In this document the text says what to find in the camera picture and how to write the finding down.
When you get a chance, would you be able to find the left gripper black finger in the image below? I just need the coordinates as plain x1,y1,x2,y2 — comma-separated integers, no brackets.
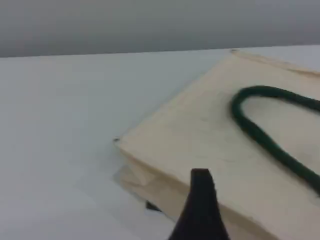
167,168,231,240

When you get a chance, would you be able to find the white handbag with green handles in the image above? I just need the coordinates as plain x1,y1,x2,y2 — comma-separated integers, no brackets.
112,48,320,240

